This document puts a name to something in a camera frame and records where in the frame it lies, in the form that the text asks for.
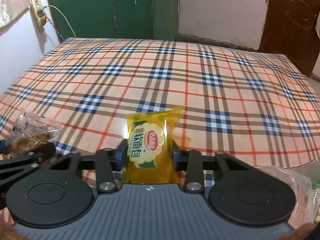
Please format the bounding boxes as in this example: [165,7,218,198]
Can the yellow soft bread packet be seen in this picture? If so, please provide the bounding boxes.
[121,105,185,184]

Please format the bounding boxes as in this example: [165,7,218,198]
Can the clear bag brown nuts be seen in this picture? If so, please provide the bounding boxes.
[1,108,62,157]

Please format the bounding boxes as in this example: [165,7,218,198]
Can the plaid plastic tablecloth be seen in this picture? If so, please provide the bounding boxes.
[1,38,319,168]

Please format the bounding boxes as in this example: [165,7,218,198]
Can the clear bag of biscuits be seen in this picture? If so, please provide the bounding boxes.
[256,166,315,229]

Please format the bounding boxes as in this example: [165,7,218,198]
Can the small green edged candy packet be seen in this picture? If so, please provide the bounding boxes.
[307,183,319,222]

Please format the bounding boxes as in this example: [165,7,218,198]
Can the green metal cabinet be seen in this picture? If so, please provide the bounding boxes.
[48,0,178,41]

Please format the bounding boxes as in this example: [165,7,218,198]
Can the grey cloth on door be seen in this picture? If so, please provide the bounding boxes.
[315,13,320,38]

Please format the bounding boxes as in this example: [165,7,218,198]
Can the brown wooden door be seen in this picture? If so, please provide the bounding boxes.
[259,0,319,76]

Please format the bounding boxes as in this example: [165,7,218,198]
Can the beige patterned curtain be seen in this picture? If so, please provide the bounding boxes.
[0,0,30,28]

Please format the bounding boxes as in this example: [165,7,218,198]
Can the red blue twisted wire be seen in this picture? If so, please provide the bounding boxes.
[46,17,65,41]

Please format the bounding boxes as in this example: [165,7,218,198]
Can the yellow wall power socket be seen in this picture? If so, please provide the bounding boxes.
[30,0,47,26]

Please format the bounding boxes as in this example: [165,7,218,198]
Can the white power cable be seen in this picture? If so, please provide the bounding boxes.
[30,0,77,39]

